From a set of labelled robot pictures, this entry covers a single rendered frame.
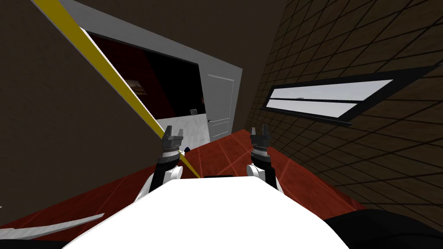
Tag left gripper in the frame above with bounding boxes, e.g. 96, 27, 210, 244
161, 124, 184, 151

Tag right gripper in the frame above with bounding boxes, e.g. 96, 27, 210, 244
250, 124, 271, 148

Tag white panel door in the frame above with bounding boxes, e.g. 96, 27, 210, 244
199, 64, 243, 143

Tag black-framed window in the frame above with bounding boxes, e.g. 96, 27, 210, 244
260, 65, 441, 127

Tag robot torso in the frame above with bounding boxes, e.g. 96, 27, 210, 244
61, 174, 351, 249

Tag brown door leaf, yellow edge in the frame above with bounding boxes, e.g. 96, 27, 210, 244
0, 0, 202, 230

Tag picture on wall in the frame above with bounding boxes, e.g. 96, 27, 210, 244
124, 79, 148, 96

